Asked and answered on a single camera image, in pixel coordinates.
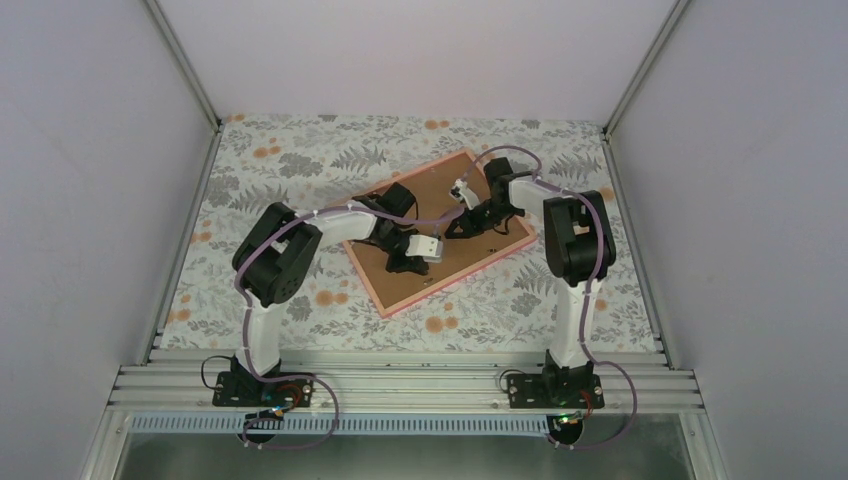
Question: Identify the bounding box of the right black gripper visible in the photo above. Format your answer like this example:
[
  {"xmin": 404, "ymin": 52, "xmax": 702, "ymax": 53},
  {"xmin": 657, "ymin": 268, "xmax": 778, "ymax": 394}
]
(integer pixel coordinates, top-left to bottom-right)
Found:
[{"xmin": 445, "ymin": 199, "xmax": 519, "ymax": 240}]

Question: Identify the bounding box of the brown cardboard backing board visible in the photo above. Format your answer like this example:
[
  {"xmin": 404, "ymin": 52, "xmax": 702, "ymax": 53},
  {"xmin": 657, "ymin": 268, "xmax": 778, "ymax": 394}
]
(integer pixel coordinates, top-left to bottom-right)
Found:
[{"xmin": 351, "ymin": 153, "xmax": 533, "ymax": 311}]

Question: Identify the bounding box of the pink wooden picture frame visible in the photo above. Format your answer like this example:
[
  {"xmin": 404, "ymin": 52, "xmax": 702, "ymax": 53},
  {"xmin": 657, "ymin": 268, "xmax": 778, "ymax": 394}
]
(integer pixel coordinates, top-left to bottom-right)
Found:
[{"xmin": 341, "ymin": 148, "xmax": 539, "ymax": 321}]

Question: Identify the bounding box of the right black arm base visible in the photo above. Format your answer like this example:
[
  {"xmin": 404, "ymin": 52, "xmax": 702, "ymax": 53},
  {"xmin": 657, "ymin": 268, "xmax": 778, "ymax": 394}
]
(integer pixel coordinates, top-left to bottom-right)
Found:
[{"xmin": 497, "ymin": 364, "xmax": 606, "ymax": 447}]

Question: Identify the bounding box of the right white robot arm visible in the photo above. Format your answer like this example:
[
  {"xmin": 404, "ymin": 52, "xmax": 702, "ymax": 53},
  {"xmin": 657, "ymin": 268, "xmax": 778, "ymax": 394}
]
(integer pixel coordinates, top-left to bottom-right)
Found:
[{"xmin": 445, "ymin": 157, "xmax": 617, "ymax": 407}]

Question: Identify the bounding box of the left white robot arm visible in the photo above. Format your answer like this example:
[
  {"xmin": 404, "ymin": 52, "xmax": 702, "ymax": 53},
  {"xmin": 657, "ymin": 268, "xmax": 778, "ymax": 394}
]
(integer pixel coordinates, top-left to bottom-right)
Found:
[{"xmin": 216, "ymin": 183, "xmax": 443, "ymax": 405}]

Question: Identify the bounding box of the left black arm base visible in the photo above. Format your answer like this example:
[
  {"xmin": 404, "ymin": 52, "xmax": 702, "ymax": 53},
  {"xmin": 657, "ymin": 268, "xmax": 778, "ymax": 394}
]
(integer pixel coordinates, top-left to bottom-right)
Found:
[{"xmin": 212, "ymin": 371, "xmax": 314, "ymax": 444}]

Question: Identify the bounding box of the floral patterned table mat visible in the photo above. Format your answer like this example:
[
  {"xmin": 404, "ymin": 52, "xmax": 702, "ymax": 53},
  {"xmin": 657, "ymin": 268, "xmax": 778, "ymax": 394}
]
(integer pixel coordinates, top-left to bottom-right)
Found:
[{"xmin": 161, "ymin": 114, "xmax": 655, "ymax": 354}]

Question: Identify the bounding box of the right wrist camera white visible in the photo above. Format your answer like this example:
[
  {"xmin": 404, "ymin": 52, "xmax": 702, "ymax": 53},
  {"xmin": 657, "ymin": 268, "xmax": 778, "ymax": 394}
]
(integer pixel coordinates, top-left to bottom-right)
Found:
[{"xmin": 449, "ymin": 178, "xmax": 482, "ymax": 210}]

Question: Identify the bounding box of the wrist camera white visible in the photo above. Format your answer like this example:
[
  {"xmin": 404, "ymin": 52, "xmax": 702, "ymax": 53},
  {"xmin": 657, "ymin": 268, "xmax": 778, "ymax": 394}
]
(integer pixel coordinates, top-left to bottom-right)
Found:
[
  {"xmin": 449, "ymin": 178, "xmax": 482, "ymax": 210},
  {"xmin": 405, "ymin": 234, "xmax": 444, "ymax": 263}
]

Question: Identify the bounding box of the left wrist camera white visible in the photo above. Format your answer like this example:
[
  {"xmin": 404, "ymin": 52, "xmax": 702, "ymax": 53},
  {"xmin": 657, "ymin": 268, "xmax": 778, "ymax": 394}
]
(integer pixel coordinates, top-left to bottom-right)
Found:
[{"xmin": 405, "ymin": 234, "xmax": 444, "ymax": 263}]

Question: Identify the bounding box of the aluminium mounting rail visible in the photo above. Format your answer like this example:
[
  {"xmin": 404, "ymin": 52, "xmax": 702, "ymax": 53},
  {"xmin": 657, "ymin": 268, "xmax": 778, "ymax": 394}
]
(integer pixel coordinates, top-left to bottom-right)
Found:
[{"xmin": 107, "ymin": 350, "xmax": 704, "ymax": 414}]

